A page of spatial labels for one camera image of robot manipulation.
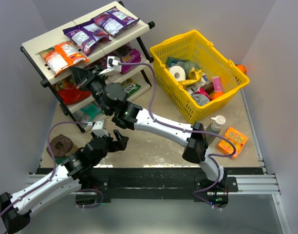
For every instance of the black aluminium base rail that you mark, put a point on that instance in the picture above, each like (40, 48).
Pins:
(186, 183)

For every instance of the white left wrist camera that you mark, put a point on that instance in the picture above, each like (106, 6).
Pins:
(99, 128)

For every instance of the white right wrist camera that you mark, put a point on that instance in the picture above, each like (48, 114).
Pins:
(113, 67)

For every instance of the orange fruit in basket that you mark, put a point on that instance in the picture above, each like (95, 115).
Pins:
(216, 95)

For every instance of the orange candy bag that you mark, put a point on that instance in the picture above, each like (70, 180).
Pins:
(62, 56)

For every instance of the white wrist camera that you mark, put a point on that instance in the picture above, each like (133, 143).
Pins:
(99, 128)
(113, 67)

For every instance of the gold foil bag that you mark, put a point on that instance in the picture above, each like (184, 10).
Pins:
(194, 76)

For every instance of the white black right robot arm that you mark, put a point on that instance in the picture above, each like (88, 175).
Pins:
(113, 101)

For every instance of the clear pump soap bottle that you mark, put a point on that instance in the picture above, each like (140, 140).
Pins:
(215, 127)

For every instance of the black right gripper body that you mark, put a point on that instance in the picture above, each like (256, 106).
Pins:
(85, 79)

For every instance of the purple candy bag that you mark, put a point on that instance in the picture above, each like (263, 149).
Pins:
(114, 21)
(86, 36)

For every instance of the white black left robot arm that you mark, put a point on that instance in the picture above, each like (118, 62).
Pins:
(16, 208)

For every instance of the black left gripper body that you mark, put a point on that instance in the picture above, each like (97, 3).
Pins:
(112, 144)

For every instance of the orange ball behind basket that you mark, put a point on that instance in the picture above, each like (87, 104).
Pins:
(241, 68)

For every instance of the cream black tiered shelf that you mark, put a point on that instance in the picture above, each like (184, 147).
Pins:
(32, 47)

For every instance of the green fruit candy bag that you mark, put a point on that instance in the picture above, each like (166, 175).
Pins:
(130, 86)

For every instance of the magenta grape candy bag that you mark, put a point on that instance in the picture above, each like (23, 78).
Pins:
(127, 54)

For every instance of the white toilet paper roll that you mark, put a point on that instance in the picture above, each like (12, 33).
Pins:
(177, 72)

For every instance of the yellow plastic shopping basket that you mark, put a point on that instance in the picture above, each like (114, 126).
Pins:
(194, 47)

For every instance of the green brown round tin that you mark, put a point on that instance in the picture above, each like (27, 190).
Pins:
(62, 147)

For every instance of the pink box in basket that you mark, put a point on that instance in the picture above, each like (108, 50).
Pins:
(217, 84)

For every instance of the orange sponge box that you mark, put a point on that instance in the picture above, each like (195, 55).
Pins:
(237, 138)

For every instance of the red fruit candy bag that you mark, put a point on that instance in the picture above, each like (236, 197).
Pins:
(66, 89)

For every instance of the teal candy bag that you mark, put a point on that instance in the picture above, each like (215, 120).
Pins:
(87, 113)

